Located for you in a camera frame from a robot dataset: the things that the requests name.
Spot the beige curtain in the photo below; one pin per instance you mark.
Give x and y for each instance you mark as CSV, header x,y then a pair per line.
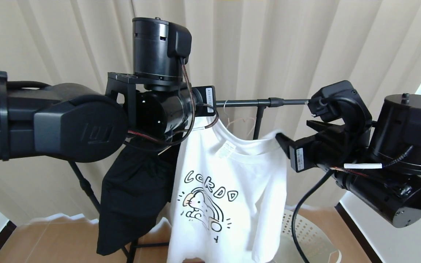
x,y
305,44

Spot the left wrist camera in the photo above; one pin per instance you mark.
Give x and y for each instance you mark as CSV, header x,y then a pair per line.
x,y
179,42

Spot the pink clothes hanger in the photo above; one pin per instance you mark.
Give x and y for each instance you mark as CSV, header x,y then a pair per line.
x,y
247,128

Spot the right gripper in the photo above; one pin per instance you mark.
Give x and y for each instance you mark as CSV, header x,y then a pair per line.
x,y
386,197

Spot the black clothes rack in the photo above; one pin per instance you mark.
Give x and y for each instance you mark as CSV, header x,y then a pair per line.
x,y
261,102

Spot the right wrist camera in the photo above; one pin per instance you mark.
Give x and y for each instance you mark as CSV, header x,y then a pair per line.
x,y
342,102

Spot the white garment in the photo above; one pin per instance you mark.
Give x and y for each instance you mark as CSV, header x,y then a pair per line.
x,y
232,175

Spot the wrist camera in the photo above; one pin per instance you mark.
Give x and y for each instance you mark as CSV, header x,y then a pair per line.
x,y
342,102
179,42

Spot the black shorts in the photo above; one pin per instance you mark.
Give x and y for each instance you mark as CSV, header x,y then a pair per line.
x,y
133,193

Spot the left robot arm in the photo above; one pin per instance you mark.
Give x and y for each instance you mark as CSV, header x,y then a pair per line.
x,y
68,124

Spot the white laundry basket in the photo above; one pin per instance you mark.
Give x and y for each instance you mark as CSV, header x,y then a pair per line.
x,y
313,233

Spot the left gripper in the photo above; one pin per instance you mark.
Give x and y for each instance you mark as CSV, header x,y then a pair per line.
x,y
166,111

